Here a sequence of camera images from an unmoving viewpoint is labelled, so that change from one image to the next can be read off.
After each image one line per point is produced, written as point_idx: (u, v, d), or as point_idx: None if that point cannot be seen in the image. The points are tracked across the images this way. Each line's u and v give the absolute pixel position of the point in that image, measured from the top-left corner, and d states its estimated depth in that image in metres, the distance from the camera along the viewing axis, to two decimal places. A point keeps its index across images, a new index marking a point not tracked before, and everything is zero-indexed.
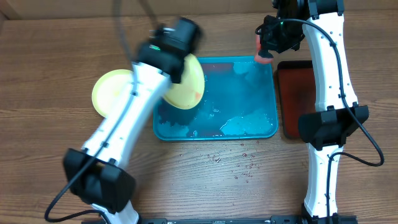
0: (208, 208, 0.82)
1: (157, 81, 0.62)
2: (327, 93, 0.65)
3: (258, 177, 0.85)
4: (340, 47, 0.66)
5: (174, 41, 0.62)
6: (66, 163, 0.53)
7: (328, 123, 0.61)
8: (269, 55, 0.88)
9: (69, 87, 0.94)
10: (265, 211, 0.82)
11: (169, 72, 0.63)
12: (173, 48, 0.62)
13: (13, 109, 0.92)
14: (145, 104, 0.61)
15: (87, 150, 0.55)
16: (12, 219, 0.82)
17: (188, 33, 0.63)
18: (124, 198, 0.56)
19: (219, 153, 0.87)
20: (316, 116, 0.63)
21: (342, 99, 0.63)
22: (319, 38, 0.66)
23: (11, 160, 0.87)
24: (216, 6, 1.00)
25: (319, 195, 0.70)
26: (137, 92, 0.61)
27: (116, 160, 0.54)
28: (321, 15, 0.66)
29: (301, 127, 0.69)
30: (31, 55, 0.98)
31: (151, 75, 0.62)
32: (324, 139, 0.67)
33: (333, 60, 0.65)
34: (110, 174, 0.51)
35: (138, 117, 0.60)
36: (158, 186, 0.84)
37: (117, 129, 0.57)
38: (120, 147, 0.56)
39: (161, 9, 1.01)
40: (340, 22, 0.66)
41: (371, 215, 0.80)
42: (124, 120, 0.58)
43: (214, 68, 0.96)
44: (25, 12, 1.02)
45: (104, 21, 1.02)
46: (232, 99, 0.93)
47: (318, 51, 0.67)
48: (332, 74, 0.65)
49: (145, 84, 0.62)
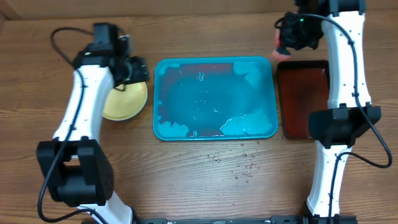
0: (208, 208, 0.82)
1: (101, 74, 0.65)
2: (341, 90, 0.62)
3: (258, 177, 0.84)
4: (358, 46, 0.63)
5: (101, 41, 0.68)
6: (40, 158, 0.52)
7: (339, 121, 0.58)
8: (285, 51, 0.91)
9: (70, 87, 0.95)
10: (265, 211, 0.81)
11: (109, 68, 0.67)
12: (104, 52, 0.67)
13: (14, 109, 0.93)
14: (97, 90, 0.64)
15: (58, 138, 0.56)
16: (13, 219, 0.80)
17: (107, 30, 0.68)
18: (106, 183, 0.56)
19: (219, 153, 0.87)
20: (328, 112, 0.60)
21: (355, 98, 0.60)
22: (338, 36, 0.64)
23: (11, 160, 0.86)
24: (216, 6, 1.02)
25: (323, 194, 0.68)
26: (86, 84, 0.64)
27: (87, 136, 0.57)
28: (342, 13, 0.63)
29: (313, 127, 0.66)
30: (33, 56, 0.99)
31: (91, 70, 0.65)
32: (333, 139, 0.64)
33: (351, 58, 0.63)
34: (86, 150, 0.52)
35: (99, 91, 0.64)
36: (158, 186, 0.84)
37: (79, 114, 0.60)
38: (87, 126, 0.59)
39: (162, 9, 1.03)
40: (360, 22, 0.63)
41: (371, 215, 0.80)
42: (84, 106, 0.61)
43: (215, 69, 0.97)
44: (26, 14, 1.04)
45: (105, 21, 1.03)
46: (232, 99, 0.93)
47: (335, 48, 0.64)
48: (347, 73, 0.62)
49: (89, 76, 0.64)
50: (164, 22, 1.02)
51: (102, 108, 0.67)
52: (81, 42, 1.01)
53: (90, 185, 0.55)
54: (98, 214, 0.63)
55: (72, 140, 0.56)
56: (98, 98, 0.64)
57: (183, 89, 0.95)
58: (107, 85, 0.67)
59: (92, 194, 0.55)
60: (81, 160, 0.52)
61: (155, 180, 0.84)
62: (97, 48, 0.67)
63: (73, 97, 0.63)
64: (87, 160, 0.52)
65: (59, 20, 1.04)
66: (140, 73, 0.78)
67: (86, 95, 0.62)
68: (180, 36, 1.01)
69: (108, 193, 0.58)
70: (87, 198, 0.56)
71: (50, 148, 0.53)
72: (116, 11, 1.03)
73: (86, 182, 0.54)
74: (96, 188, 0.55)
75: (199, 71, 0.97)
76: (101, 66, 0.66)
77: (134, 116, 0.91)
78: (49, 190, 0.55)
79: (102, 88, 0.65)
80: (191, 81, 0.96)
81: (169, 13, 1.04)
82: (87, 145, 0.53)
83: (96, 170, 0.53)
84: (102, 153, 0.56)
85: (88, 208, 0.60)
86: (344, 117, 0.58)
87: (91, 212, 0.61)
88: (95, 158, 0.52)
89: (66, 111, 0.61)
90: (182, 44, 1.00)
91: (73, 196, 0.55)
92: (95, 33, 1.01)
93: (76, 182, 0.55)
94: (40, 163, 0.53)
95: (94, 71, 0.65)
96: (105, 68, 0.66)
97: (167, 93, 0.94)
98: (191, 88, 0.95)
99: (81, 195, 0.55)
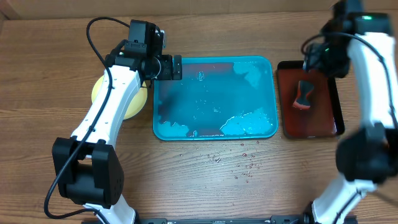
0: (208, 208, 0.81)
1: (130, 77, 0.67)
2: (373, 105, 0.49)
3: (258, 177, 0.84)
4: (388, 60, 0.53)
5: (135, 40, 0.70)
6: (55, 153, 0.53)
7: (374, 139, 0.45)
8: (306, 102, 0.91)
9: (69, 87, 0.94)
10: (265, 211, 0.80)
11: (137, 70, 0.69)
12: (136, 54, 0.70)
13: (13, 109, 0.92)
14: (122, 93, 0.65)
15: (76, 137, 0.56)
16: (12, 220, 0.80)
17: (144, 29, 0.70)
18: (114, 188, 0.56)
19: (219, 153, 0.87)
20: (363, 132, 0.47)
21: (392, 114, 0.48)
22: (365, 53, 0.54)
23: (10, 160, 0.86)
24: (216, 6, 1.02)
25: (331, 211, 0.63)
26: (114, 85, 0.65)
27: (106, 140, 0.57)
28: (369, 32, 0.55)
29: (337, 157, 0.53)
30: (32, 56, 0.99)
31: (121, 71, 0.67)
32: (364, 177, 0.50)
33: (382, 77, 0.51)
34: (101, 154, 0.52)
35: (124, 96, 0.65)
36: (158, 186, 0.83)
37: (101, 116, 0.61)
38: (106, 129, 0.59)
39: (163, 9, 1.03)
40: (389, 44, 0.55)
41: (371, 215, 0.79)
42: (107, 107, 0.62)
43: (215, 68, 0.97)
44: (27, 13, 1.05)
45: (105, 21, 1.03)
46: (232, 99, 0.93)
47: (362, 68, 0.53)
48: (379, 89, 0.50)
49: (119, 78, 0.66)
50: (164, 22, 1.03)
51: (124, 113, 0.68)
52: (81, 42, 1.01)
53: (99, 188, 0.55)
54: (102, 215, 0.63)
55: (92, 143, 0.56)
56: (122, 102, 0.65)
57: (184, 89, 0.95)
58: (131, 90, 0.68)
59: (100, 198, 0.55)
60: (94, 162, 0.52)
61: (155, 180, 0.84)
62: (131, 46, 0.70)
63: (98, 95, 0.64)
64: (101, 162, 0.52)
65: (59, 19, 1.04)
66: (169, 73, 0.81)
67: (111, 96, 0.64)
68: (180, 36, 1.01)
69: (115, 198, 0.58)
70: (93, 199, 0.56)
71: (66, 144, 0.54)
72: (116, 10, 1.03)
73: (95, 183, 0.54)
74: (104, 191, 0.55)
75: (199, 71, 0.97)
76: (132, 69, 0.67)
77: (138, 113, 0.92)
78: (58, 185, 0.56)
79: (127, 90, 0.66)
80: (191, 81, 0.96)
81: (169, 13, 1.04)
82: (104, 149, 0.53)
83: (106, 174, 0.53)
84: (115, 156, 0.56)
85: (93, 209, 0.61)
86: (380, 137, 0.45)
87: (95, 213, 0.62)
88: (109, 163, 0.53)
89: (88, 110, 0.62)
90: (182, 44, 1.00)
91: (79, 194, 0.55)
92: (94, 32, 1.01)
93: (86, 183, 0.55)
94: (56, 160, 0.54)
95: (125, 73, 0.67)
96: (135, 71, 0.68)
97: (167, 93, 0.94)
98: (191, 87, 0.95)
99: (89, 195, 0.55)
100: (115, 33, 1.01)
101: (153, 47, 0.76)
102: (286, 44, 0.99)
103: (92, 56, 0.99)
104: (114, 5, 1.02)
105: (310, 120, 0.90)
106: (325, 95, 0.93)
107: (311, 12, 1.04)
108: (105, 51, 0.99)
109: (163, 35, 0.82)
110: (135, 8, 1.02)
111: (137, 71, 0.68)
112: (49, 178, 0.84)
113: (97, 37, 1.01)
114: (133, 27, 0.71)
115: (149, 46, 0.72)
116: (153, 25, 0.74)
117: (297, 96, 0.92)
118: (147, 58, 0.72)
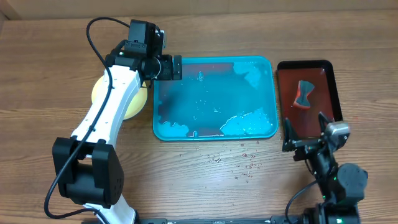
0: (208, 208, 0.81)
1: (130, 78, 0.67)
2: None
3: (258, 177, 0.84)
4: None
5: (135, 40, 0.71)
6: (55, 153, 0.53)
7: None
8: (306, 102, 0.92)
9: (69, 87, 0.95)
10: (265, 211, 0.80)
11: (138, 70, 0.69)
12: (137, 54, 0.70)
13: (13, 109, 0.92)
14: (122, 93, 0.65)
15: (76, 137, 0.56)
16: (12, 220, 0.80)
17: (144, 28, 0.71)
18: (114, 189, 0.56)
19: (219, 153, 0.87)
20: None
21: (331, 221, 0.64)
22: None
23: (10, 160, 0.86)
24: (216, 6, 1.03)
25: None
26: (113, 85, 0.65)
27: (106, 140, 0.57)
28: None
29: None
30: (32, 56, 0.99)
31: (121, 72, 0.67)
32: None
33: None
34: (101, 155, 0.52)
35: (124, 96, 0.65)
36: (158, 186, 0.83)
37: (102, 116, 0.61)
38: (107, 129, 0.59)
39: (163, 9, 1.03)
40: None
41: (371, 215, 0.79)
42: (106, 107, 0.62)
43: (214, 68, 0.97)
44: (27, 13, 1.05)
45: (106, 21, 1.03)
46: (232, 99, 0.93)
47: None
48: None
49: (119, 79, 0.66)
50: (164, 22, 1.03)
51: (124, 113, 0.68)
52: (81, 42, 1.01)
53: (98, 188, 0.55)
54: (102, 216, 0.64)
55: (92, 143, 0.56)
56: (122, 102, 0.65)
57: (183, 89, 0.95)
58: (131, 91, 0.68)
59: (100, 198, 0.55)
60: (94, 162, 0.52)
61: (155, 180, 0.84)
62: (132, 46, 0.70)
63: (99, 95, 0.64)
64: (101, 163, 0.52)
65: (59, 20, 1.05)
66: (169, 73, 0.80)
67: (111, 96, 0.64)
68: (180, 36, 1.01)
69: (114, 198, 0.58)
70: (93, 199, 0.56)
71: (66, 144, 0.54)
72: (116, 10, 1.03)
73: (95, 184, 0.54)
74: (104, 192, 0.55)
75: (199, 71, 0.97)
76: (132, 69, 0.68)
77: (137, 113, 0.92)
78: (58, 185, 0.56)
79: (127, 90, 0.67)
80: (191, 81, 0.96)
81: (170, 14, 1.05)
82: (104, 149, 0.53)
83: (106, 175, 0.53)
84: (115, 156, 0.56)
85: (93, 208, 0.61)
86: None
87: (95, 212, 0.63)
88: (109, 163, 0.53)
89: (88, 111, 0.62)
90: (182, 44, 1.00)
91: (79, 194, 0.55)
92: (95, 32, 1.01)
93: (86, 183, 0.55)
94: (55, 159, 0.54)
95: (125, 73, 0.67)
96: (135, 71, 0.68)
97: (167, 93, 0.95)
98: (191, 88, 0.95)
99: (88, 196, 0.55)
100: (115, 33, 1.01)
101: (153, 47, 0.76)
102: (286, 44, 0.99)
103: (92, 56, 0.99)
104: (114, 6, 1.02)
105: (310, 121, 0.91)
106: (325, 94, 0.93)
107: (311, 12, 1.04)
108: (105, 51, 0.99)
109: (163, 35, 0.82)
110: (135, 9, 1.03)
111: (137, 71, 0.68)
112: (49, 178, 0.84)
113: (97, 38, 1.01)
114: (133, 26, 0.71)
115: (149, 46, 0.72)
116: (153, 25, 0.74)
117: (297, 95, 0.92)
118: (147, 59, 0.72)
